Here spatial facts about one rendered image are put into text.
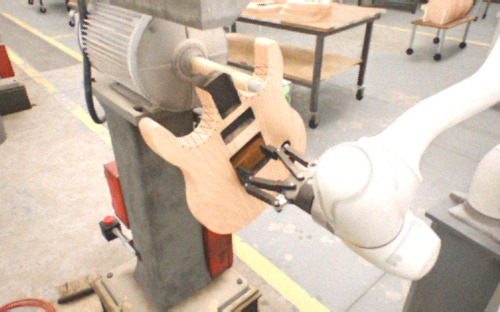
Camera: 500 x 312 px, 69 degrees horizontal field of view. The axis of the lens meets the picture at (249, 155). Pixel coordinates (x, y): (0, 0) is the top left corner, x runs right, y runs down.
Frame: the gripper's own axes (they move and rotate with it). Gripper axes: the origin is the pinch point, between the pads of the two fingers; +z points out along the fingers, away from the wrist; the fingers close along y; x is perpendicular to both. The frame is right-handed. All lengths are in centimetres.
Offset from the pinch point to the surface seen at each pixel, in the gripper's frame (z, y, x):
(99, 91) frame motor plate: 49, -10, 11
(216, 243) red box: 33, -11, -57
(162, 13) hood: 0.8, -3.7, 37.6
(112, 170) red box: 60, -21, -20
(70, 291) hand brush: 92, -70, -80
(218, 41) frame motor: 19.2, 14.4, 17.6
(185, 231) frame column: 35, -17, -42
